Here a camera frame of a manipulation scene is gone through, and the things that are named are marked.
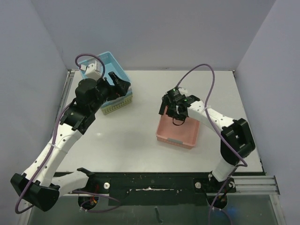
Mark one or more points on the blue plastic basket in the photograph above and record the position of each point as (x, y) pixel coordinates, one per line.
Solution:
(107, 64)

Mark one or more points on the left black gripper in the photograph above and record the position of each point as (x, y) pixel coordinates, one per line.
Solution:
(120, 88)

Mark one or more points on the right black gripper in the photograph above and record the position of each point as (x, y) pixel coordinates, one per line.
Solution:
(169, 103)

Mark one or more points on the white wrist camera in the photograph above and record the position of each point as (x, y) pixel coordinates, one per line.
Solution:
(91, 70)
(183, 90)

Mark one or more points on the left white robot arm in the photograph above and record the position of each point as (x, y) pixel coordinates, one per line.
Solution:
(37, 184)

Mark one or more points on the aluminium frame rail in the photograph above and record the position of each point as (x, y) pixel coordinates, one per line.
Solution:
(256, 185)

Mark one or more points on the pink plastic basket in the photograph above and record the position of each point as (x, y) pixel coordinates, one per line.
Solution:
(174, 132)

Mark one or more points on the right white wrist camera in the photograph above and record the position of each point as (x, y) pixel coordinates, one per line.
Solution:
(183, 90)

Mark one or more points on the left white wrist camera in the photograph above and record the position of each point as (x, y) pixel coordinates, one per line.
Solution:
(91, 70)

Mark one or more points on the white plastic basket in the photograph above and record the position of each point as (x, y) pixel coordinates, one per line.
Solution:
(117, 94)

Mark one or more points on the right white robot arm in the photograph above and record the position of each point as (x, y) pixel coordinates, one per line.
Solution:
(236, 138)

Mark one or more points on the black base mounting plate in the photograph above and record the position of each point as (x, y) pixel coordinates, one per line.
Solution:
(157, 188)

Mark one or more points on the green plastic basket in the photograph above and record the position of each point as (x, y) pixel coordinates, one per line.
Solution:
(116, 104)

